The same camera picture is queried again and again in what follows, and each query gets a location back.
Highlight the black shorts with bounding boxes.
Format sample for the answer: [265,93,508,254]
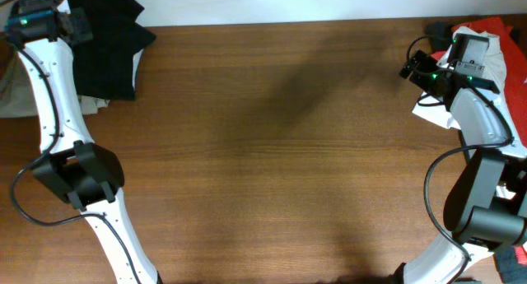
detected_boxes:
[68,0,156,100]

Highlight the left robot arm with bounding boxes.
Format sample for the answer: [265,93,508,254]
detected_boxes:
[5,0,161,283]

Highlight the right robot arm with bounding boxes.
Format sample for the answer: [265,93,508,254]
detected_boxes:
[393,27,526,283]

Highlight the white garment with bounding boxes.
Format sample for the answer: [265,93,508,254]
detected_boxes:
[411,26,508,131]

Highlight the red garment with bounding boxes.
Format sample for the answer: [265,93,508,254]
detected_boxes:
[452,16,526,147]

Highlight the folded beige shorts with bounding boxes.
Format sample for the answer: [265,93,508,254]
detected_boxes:
[0,36,111,119]

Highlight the right black cable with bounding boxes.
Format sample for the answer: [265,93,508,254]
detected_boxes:
[405,35,515,284]

